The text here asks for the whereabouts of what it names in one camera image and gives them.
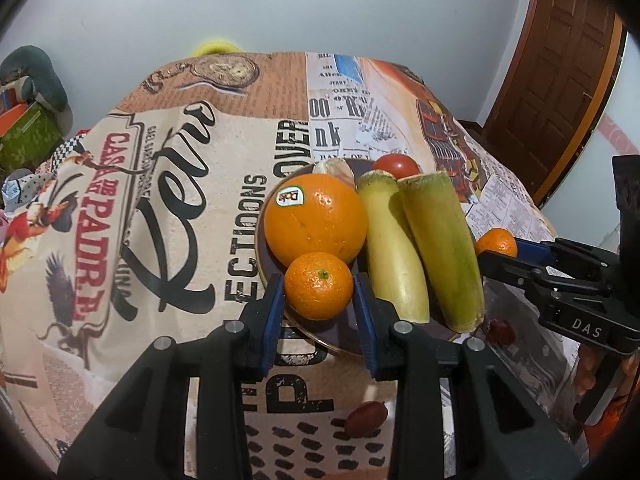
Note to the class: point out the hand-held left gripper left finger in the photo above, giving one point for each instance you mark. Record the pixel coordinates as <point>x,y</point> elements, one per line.
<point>274,322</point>

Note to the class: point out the purple round plate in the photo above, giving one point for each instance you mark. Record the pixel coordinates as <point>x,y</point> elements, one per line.
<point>340,332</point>

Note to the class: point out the green patterned box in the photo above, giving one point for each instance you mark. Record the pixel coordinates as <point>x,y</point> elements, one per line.
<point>27,140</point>

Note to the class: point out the white sliding wardrobe door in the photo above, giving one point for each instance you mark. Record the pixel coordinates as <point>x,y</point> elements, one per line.
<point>600,130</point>

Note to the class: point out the orange box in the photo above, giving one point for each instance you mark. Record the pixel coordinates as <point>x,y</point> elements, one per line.
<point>15,115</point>

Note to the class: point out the peeled orange piece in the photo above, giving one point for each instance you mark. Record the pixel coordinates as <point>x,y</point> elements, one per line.
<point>335,170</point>

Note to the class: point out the dark red jujube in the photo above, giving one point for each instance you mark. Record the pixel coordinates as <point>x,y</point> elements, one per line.
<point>367,419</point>
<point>501,332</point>

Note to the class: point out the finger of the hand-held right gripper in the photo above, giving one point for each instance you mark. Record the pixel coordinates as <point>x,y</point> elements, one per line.
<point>515,272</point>
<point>530,251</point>

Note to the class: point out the plain mandarin orange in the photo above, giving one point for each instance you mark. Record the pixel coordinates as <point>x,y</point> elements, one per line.
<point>318,287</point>

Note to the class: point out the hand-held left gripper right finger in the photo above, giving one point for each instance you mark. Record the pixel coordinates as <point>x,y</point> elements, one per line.
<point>364,322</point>

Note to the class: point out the small tangerine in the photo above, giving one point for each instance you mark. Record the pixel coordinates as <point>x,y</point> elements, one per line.
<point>496,242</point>

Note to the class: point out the person's right hand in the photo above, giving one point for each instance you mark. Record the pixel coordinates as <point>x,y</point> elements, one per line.
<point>585,367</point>

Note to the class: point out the brown wooden door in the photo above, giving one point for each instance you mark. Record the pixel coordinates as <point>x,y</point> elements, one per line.
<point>560,70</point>

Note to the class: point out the grey plush cushion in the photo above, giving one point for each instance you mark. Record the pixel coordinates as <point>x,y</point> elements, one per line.
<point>40,75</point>

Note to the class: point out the green sugarcane piece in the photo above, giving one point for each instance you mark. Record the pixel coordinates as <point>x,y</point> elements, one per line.
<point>445,250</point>
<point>395,255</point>

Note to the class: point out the printed blanket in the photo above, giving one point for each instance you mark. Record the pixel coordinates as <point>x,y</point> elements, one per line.
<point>165,160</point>

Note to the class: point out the white blue patterned cloth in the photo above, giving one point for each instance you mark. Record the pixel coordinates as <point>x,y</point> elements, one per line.
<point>20,190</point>

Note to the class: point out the large orange with sticker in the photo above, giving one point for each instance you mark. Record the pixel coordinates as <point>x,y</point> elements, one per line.
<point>320,215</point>

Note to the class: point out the black white checkered cloth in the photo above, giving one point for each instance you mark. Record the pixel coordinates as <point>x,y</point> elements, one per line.
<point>70,147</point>

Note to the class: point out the red tomato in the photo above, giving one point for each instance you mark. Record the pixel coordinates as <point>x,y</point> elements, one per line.
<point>396,166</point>

